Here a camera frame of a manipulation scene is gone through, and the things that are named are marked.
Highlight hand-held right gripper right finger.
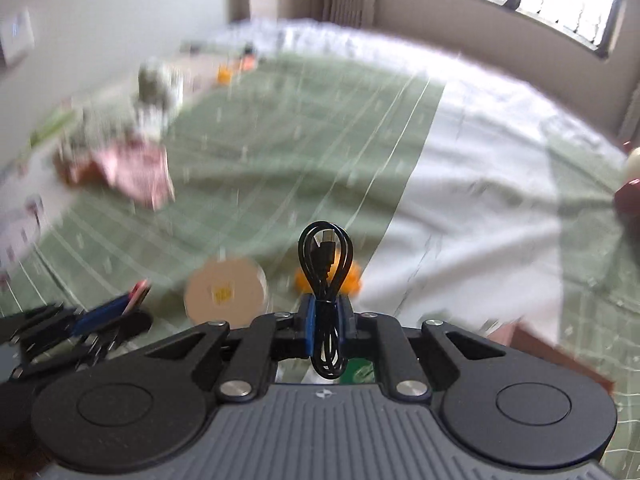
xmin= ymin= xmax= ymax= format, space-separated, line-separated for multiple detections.
xmin=337 ymin=296 xmax=502 ymax=402

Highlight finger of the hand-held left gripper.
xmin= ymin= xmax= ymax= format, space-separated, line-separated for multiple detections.
xmin=0 ymin=296 xmax=133 ymax=357
xmin=12 ymin=311 xmax=154 ymax=382

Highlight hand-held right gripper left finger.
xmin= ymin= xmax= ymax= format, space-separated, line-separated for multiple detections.
xmin=144 ymin=296 xmax=321 ymax=404

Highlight pink item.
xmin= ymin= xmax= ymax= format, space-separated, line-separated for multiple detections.
xmin=125 ymin=279 xmax=152 ymax=308

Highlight black cable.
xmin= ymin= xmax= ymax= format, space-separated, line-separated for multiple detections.
xmin=298 ymin=220 xmax=355 ymax=381

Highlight orange plastic item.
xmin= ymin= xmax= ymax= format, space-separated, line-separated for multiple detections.
xmin=294 ymin=260 xmax=363 ymax=297

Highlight plastic jar with brown label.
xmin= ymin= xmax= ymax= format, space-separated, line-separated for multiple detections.
xmin=183 ymin=256 xmax=271 ymax=327

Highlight pink crumpled cloth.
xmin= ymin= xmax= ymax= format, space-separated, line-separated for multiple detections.
xmin=62 ymin=139 xmax=177 ymax=212

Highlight pink cardboard box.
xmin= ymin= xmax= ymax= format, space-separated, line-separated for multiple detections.
xmin=480 ymin=320 xmax=617 ymax=397

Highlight pale white plush toy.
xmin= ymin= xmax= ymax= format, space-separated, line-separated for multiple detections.
xmin=136 ymin=57 xmax=187 ymax=137

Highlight cream round plush red feet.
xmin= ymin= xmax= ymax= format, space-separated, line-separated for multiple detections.
xmin=612 ymin=144 xmax=640 ymax=232

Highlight white wall switch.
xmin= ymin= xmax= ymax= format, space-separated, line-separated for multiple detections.
xmin=0 ymin=7 xmax=37 ymax=64

